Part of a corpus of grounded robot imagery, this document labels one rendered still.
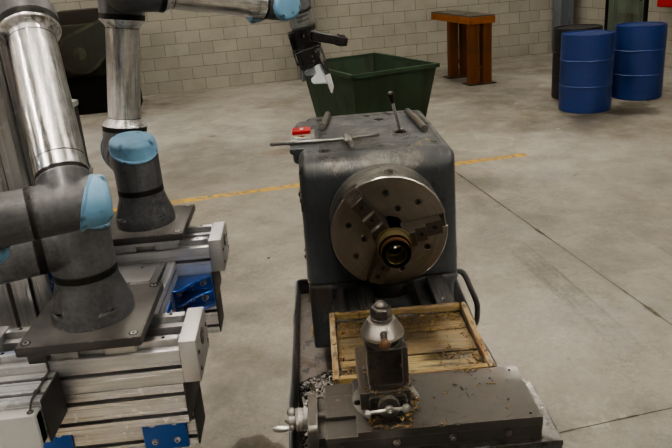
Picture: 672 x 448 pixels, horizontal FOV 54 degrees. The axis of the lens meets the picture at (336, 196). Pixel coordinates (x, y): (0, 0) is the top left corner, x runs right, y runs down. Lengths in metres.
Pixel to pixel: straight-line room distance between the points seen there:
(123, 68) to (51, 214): 0.90
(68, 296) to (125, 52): 0.75
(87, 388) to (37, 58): 0.63
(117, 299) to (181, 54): 10.35
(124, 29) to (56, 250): 0.74
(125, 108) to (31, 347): 0.76
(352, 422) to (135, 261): 0.78
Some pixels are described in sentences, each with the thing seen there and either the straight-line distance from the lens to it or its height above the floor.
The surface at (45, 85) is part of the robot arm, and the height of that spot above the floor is 1.62.
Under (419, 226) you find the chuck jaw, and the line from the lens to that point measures 1.71.
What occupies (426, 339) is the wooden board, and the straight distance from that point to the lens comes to 1.65.
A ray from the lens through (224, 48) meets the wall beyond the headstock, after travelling 11.56.
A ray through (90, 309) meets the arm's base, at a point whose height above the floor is 1.20.
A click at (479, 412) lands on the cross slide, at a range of 1.29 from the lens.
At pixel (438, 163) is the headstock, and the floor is 1.21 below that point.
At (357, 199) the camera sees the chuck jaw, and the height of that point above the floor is 1.19.
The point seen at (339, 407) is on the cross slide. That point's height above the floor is 0.97.
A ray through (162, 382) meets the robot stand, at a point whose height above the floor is 1.03.
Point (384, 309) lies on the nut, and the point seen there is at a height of 1.17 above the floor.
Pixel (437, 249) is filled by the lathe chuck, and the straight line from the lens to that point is 1.80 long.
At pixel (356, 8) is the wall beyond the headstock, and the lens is 11.85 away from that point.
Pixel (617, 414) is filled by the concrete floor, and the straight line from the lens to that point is 2.97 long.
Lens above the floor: 1.75
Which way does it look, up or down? 19 degrees down
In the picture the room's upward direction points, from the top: 4 degrees counter-clockwise
